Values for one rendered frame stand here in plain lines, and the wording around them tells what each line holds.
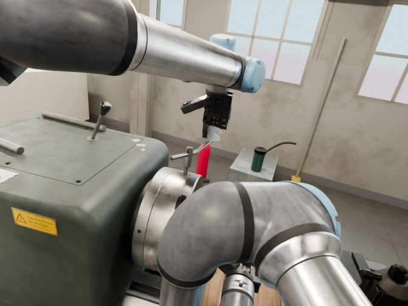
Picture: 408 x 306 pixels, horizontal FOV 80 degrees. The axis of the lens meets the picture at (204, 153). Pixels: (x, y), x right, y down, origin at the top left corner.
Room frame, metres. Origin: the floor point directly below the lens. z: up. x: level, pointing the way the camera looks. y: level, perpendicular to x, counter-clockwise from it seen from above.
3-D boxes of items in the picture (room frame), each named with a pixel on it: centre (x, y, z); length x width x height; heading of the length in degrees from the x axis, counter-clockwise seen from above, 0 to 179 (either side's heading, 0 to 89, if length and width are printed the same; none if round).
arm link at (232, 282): (0.40, -0.13, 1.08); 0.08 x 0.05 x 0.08; 81
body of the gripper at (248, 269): (0.48, -0.15, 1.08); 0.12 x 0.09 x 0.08; 171
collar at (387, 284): (0.45, -0.51, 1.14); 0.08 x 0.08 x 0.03
